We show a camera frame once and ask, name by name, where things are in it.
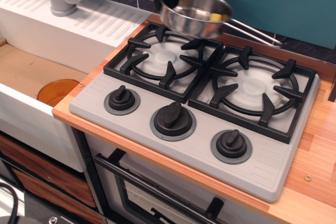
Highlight stainless steel pan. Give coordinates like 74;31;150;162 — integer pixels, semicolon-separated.
160;0;282;47

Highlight black left stove knob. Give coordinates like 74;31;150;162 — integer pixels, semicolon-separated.
104;85;141;116

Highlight black stove knob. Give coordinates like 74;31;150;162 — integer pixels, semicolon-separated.
211;130;253;165
150;102;197;142
104;85;141;116

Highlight black middle stove knob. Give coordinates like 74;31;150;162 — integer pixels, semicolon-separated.
150;102;197;142

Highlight black right stove knob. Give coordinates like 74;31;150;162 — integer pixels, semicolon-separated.
211;130;253;165

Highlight grey toy stove top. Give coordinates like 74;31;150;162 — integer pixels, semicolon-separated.
68;22;321;204

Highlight black left burner grate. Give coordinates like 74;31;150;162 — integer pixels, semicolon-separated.
103;22;224;103

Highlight black burner grate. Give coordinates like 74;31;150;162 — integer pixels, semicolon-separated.
103;22;224;103
188;45;319;144

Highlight white toy sink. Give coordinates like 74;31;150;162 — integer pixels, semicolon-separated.
1;0;150;172

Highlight black right burner grate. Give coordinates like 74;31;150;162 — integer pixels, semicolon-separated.
188;45;319;144

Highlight orange plastic plate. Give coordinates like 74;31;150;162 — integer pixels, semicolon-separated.
37;79;79;107

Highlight wooden drawer fronts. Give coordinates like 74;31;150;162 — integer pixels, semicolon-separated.
1;132;104;223

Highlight oven door with handle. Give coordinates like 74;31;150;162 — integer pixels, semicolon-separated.
94;149;266;223

